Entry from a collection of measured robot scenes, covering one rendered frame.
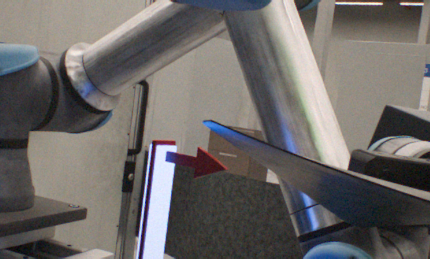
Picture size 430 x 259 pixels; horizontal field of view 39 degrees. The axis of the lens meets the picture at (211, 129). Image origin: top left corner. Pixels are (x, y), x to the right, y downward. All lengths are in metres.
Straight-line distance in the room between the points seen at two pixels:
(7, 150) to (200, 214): 1.62
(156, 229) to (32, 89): 0.46
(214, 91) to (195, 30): 9.71
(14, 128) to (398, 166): 0.55
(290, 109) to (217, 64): 9.95
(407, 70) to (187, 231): 4.56
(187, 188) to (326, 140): 1.93
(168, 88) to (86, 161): 7.98
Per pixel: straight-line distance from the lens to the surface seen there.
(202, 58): 10.18
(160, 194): 0.48
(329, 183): 0.41
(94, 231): 2.50
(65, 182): 2.34
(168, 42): 0.84
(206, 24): 0.82
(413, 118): 0.98
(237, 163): 7.17
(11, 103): 0.88
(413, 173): 0.54
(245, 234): 2.30
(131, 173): 2.54
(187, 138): 10.08
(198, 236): 2.45
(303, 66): 0.60
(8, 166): 0.88
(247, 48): 0.61
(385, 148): 0.69
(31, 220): 0.86
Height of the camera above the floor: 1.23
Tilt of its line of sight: 3 degrees down
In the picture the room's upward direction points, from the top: 7 degrees clockwise
